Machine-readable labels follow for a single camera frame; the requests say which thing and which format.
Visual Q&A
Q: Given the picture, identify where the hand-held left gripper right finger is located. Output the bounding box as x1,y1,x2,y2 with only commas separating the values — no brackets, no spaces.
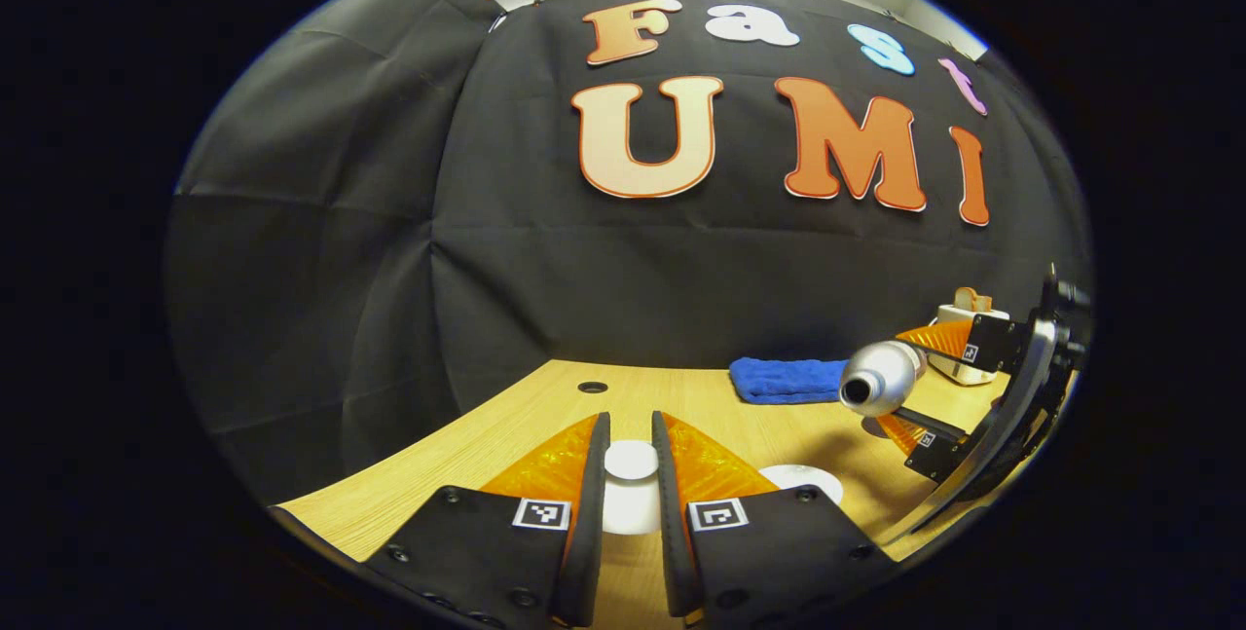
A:
650,411,901,629

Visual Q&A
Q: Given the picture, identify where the black backdrop cloth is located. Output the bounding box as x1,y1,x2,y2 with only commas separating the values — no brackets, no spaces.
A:
165,0,1093,506

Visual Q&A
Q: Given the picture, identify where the silver water bottle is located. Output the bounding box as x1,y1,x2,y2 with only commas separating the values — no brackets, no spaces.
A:
838,340,929,419

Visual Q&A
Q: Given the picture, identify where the white teacup lid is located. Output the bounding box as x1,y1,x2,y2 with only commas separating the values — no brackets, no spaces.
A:
602,440,663,537

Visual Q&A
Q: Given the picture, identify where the white teacup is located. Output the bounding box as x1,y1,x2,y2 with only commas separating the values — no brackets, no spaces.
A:
758,463,845,507

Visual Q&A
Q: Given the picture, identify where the white toaster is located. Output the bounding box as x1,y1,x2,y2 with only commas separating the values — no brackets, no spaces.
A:
925,304,1011,387

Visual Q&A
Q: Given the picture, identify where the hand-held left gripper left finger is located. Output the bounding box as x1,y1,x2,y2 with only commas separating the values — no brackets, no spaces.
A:
365,412,612,629

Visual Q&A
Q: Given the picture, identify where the blue cloth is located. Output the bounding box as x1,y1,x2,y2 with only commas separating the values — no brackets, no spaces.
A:
729,357,851,406

